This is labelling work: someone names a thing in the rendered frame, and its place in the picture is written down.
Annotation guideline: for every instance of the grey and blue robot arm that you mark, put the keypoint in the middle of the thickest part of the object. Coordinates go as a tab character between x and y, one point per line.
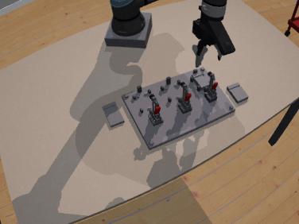
128	20

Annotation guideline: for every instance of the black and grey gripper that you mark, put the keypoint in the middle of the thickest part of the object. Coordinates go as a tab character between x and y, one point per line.
201	31

